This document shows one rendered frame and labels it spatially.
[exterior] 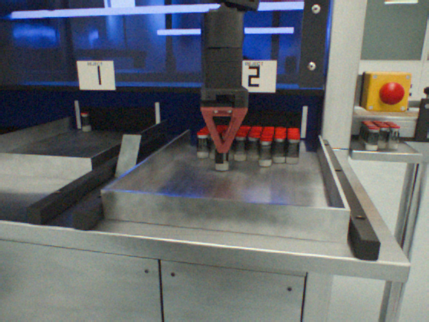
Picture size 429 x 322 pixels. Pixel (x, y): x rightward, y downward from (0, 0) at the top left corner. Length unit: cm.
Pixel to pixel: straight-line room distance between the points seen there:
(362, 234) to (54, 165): 43
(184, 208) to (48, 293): 80
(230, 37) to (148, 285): 66
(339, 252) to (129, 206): 22
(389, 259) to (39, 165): 48
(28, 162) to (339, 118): 55
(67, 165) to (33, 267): 59
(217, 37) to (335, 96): 29
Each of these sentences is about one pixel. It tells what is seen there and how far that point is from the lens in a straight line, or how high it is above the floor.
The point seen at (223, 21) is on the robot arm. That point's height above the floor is 110.
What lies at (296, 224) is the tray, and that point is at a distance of 35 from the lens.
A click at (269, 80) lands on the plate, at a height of 101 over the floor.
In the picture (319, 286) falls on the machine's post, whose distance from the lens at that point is 85.
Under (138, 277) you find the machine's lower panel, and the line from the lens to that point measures 93.
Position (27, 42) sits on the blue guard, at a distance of 88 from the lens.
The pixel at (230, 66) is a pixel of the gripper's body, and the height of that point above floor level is 104.
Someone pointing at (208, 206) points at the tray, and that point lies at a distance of 35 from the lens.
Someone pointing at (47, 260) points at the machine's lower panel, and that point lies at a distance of 105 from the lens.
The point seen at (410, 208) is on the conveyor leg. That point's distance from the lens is 95.
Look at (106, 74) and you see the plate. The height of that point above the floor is 102.
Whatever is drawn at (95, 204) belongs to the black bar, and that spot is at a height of 90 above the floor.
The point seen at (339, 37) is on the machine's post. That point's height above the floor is 109.
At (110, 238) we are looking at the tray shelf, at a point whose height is 87.
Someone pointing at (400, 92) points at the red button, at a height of 100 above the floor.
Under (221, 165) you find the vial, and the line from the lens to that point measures 53.
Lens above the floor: 105
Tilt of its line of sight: 17 degrees down
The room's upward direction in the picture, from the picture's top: straight up
